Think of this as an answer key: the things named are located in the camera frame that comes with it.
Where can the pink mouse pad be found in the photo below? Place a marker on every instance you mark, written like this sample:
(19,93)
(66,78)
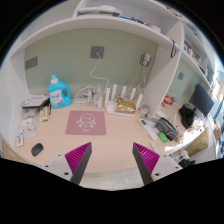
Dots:
(86,123)

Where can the black pouch bag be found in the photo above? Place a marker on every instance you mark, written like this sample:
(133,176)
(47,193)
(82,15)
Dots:
(167,128)

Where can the black computer mouse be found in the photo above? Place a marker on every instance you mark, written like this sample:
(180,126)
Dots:
(36,149)

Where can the black backpack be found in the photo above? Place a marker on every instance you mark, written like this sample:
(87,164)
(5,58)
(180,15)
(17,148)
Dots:
(187,116)

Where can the blue detergent bottle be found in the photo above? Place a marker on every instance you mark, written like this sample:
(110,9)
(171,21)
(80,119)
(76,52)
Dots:
(59,93)

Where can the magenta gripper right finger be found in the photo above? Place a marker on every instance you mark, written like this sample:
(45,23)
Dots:
(151,165)

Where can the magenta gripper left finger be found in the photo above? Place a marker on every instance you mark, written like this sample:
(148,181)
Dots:
(70,166)

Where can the white remote control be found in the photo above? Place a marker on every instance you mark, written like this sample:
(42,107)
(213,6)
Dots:
(148,129)

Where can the green small box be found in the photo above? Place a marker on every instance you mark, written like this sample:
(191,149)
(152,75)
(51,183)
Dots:
(163,137)

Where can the yellow snack packet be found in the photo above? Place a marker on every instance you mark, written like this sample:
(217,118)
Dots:
(44,114)

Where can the white shelf unit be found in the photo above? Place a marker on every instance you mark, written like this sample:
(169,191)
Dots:
(60,33)

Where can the white wall charger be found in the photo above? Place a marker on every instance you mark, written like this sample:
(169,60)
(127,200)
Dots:
(145,59)

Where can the grey wall socket plate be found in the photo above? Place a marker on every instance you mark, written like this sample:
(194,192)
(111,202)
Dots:
(97,52)

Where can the white wifi router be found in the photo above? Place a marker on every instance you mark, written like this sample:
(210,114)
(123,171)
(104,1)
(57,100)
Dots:
(110,101)

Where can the white power strip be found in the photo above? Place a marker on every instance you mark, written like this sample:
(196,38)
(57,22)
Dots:
(82,100)

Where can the grey wall plate left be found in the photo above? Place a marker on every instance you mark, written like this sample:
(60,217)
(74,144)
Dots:
(31,63)

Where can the clear plastic bottle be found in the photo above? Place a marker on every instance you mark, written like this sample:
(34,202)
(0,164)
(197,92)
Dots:
(98,98)

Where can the gold foil bag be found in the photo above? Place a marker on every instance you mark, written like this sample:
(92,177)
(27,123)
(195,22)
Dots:
(123,106)

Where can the small snack packet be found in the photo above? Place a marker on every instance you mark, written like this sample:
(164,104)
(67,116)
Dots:
(20,139)

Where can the clear plastic bag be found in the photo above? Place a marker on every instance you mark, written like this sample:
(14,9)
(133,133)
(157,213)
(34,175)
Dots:
(29,126)

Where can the black monitor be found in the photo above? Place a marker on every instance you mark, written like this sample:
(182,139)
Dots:
(201,100)

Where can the small glass jar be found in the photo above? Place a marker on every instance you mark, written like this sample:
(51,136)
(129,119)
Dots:
(144,110)

